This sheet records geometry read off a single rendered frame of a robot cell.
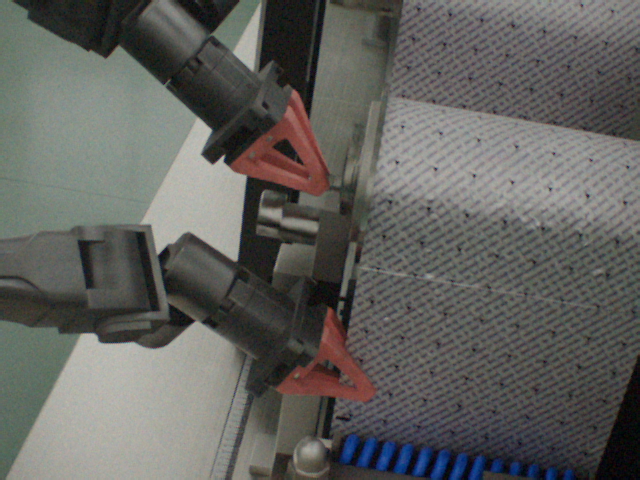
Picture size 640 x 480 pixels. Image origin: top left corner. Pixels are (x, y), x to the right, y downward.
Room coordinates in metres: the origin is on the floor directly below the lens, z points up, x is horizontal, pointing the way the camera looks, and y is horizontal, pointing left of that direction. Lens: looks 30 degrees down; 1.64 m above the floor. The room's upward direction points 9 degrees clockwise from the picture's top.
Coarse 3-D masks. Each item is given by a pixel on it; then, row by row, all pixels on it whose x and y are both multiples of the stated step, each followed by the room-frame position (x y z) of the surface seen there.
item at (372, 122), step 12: (372, 108) 0.80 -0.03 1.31; (372, 120) 0.78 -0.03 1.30; (372, 132) 0.77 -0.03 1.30; (372, 144) 0.76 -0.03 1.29; (360, 168) 0.75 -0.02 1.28; (360, 180) 0.75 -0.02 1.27; (360, 192) 0.75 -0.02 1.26; (360, 204) 0.75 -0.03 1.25; (360, 216) 0.75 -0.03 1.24; (348, 240) 0.77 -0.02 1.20
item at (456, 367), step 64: (384, 320) 0.74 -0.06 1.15; (448, 320) 0.74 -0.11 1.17; (512, 320) 0.73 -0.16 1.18; (576, 320) 0.73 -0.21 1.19; (384, 384) 0.74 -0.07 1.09; (448, 384) 0.74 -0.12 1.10; (512, 384) 0.73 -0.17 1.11; (576, 384) 0.73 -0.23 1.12; (448, 448) 0.74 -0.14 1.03; (512, 448) 0.73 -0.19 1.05; (576, 448) 0.73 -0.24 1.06
